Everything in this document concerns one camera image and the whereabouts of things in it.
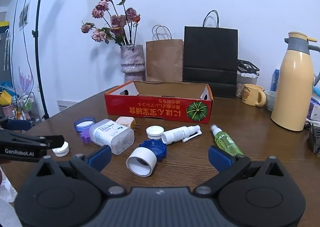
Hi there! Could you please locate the wide blue lid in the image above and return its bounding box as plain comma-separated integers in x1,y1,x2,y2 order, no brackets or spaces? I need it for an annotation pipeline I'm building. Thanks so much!
74,117,96,132

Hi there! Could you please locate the green spray bottle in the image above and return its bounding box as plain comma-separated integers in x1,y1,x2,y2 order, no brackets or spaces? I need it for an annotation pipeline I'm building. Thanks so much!
210,124,244,157

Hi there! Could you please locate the purple tissue packet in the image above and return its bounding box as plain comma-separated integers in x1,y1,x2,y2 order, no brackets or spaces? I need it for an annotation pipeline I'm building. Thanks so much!
307,94,320,120

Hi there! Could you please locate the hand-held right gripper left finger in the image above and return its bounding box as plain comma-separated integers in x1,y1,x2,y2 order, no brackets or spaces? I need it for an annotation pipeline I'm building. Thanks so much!
29,145,127,197

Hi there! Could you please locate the white ribbed cap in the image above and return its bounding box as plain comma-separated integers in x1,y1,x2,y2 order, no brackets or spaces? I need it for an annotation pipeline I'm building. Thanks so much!
146,126,164,140

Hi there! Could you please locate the brown paper bag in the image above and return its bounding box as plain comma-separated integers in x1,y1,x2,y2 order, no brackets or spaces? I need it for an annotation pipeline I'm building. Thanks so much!
146,25,184,82

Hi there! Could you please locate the metal storage rack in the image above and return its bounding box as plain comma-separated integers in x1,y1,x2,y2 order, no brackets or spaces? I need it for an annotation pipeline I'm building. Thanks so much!
11,92,42,124

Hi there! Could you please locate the bunch of dried roses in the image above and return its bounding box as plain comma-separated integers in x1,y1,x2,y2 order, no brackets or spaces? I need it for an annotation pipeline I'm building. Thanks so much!
81,0,141,47

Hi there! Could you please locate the blue drink can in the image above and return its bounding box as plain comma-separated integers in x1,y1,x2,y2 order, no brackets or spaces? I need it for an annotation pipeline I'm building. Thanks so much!
271,69,280,92

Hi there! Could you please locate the red cardboard box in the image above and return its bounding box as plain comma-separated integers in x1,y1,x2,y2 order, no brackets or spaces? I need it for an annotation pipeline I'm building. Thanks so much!
104,81,214,124

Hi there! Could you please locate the pink feathery decoration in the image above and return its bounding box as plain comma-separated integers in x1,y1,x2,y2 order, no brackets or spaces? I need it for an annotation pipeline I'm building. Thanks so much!
19,66,33,92

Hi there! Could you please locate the mottled purple ceramic vase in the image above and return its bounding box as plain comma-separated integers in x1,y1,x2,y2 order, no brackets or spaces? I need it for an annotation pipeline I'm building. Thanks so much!
120,44,146,83

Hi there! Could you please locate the small white cap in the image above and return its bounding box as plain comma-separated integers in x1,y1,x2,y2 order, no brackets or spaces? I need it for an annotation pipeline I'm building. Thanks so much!
52,141,70,157

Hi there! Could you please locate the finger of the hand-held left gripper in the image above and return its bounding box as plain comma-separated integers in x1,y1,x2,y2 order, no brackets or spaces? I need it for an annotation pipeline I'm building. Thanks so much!
0,116,32,132
0,130,65,149

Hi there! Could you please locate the yellow bag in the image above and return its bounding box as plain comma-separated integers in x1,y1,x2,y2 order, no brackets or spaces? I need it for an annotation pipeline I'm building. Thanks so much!
0,91,13,106

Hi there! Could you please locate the beige thermos jug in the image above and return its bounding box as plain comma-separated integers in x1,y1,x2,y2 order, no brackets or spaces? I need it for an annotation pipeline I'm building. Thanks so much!
271,32,320,131

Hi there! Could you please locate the beige charger plug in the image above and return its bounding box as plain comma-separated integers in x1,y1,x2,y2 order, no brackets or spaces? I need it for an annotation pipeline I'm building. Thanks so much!
115,116,140,132

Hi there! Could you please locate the grey cup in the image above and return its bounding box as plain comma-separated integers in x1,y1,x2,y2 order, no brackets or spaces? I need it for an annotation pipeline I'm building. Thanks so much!
264,90,277,111

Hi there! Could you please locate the black device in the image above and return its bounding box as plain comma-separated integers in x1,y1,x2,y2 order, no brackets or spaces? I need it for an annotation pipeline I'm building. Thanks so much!
307,124,320,154

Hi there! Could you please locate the white cylindrical cap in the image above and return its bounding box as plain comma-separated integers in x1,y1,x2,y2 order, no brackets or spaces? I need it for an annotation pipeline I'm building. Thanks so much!
126,147,158,177

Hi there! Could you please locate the white plastic bag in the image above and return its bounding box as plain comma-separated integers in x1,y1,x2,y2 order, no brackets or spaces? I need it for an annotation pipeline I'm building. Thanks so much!
0,178,18,203

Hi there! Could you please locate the wall picture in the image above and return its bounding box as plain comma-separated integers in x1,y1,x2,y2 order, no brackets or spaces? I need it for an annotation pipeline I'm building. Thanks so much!
19,1,31,31

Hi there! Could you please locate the black paper bag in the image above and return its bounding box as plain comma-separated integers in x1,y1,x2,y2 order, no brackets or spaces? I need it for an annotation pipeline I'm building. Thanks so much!
182,10,238,98

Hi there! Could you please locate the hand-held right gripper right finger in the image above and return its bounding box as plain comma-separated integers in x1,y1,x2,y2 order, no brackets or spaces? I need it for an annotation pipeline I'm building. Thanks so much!
194,146,292,196

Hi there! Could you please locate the yellow bear mug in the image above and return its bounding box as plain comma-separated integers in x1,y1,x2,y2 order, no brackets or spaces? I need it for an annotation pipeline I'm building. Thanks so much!
241,84,267,106

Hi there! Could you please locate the blue ribbed cap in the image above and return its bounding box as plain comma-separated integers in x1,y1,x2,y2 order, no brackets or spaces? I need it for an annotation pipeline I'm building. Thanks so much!
138,139,167,162

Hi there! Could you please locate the clear jar with black lid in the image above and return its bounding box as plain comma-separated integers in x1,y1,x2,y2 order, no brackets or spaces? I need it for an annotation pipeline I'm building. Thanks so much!
236,59,260,97

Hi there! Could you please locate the purple gear-shaped piece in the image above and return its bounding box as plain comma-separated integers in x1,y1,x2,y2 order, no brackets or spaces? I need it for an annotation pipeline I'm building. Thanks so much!
80,128,93,143

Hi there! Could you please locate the white spray bottle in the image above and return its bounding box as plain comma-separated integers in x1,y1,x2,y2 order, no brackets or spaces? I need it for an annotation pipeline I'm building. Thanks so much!
161,125,201,145

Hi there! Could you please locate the white flat carton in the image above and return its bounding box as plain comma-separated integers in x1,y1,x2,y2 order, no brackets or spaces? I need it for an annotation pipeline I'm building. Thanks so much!
57,100,79,112

